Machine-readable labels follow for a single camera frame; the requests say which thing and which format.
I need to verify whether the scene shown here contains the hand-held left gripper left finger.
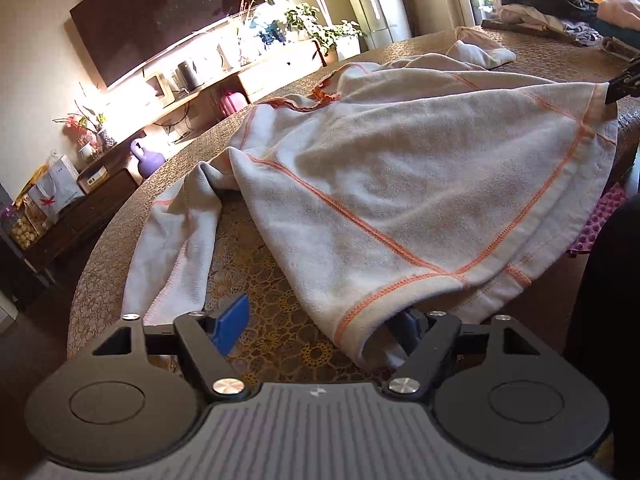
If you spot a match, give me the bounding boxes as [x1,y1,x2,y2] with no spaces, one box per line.
[91,294,251,404]

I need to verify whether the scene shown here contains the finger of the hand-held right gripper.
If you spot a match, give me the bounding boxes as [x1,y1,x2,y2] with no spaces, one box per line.
[604,57,640,107]

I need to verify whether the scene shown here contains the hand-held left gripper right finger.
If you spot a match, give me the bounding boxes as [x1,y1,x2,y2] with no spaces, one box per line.
[381,309,541,402]

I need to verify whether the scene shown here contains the white fleece top orange seams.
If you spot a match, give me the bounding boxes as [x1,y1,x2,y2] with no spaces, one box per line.
[122,40,621,368]

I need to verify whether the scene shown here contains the lace-covered round table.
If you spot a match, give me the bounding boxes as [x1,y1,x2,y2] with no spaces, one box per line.
[67,25,640,386]

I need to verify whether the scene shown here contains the pink spiky mat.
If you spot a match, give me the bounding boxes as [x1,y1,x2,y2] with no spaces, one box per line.
[567,182,629,259]

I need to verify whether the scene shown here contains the purple kettlebell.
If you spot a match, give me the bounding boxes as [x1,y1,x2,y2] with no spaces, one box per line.
[129,136,166,181]

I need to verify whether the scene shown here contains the small white box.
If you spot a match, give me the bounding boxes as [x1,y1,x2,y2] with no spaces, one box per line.
[77,167,109,194]

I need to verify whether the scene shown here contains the person's dark pants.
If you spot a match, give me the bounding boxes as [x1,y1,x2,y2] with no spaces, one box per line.
[567,200,640,461]

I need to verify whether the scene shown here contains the pink case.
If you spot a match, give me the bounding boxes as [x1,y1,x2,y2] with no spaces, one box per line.
[220,91,247,119]

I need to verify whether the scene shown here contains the white shopping bag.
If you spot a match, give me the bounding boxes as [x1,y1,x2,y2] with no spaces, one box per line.
[27,152,86,217]

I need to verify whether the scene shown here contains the potted red flowers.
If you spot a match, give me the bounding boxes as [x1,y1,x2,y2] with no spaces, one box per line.
[52,85,119,162]

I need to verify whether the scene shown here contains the jar of golden chocolates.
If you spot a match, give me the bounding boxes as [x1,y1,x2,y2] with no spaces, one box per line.
[7,205,39,252]

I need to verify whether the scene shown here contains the grey cylinder speaker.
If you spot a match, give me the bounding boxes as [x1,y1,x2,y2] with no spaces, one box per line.
[177,61,201,90]

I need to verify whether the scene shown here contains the wooden TV cabinet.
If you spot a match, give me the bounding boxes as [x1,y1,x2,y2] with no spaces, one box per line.
[15,39,328,282]

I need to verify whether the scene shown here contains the white standing air conditioner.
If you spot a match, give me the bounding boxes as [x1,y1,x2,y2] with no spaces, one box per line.
[345,0,402,49]

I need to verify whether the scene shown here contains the black television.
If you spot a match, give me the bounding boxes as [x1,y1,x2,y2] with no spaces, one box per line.
[69,0,312,92]

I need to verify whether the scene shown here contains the green houseplant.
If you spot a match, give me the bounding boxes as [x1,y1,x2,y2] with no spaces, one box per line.
[240,0,367,57]

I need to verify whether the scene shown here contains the white photo frame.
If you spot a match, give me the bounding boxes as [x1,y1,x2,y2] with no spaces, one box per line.
[144,72,174,106]

